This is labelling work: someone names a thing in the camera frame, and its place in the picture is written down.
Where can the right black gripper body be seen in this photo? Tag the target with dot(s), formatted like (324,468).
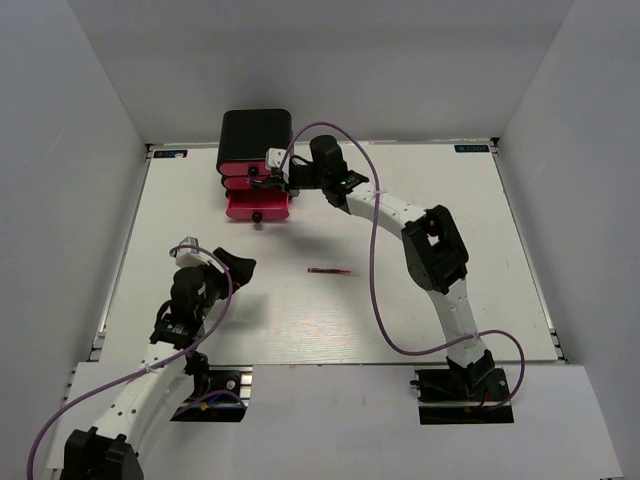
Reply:
(308,177)

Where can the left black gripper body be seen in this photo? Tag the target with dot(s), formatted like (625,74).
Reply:
(216,285)

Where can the pink bottom drawer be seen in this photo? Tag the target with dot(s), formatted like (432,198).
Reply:
(258,205)

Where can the pink drawer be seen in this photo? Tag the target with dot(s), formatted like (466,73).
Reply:
(251,168)
(236,183)
(258,205)

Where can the pink top drawer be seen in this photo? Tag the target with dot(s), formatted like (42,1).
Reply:
(251,168)

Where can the red pen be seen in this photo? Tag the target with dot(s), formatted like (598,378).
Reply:
(331,271)

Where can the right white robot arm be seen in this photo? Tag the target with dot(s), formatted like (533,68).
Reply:
(435,254)

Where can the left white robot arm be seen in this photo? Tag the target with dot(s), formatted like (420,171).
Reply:
(173,376)

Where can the black drawer cabinet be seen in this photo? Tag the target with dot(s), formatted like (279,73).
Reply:
(249,134)

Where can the left blue corner label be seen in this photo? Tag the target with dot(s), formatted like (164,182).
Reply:
(170,154)

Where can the blue corner label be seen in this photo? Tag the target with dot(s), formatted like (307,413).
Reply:
(170,154)
(471,148)

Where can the right blue corner label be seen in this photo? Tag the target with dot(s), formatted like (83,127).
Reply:
(471,148)

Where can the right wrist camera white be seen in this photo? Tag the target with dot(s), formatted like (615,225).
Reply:
(277,162)

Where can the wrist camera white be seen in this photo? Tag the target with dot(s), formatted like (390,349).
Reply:
(277,162)
(186,254)

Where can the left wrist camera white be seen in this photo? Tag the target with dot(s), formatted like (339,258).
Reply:
(186,254)

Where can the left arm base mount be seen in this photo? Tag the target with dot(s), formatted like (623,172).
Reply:
(220,395)

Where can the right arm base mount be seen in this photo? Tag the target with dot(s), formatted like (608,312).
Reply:
(444,400)

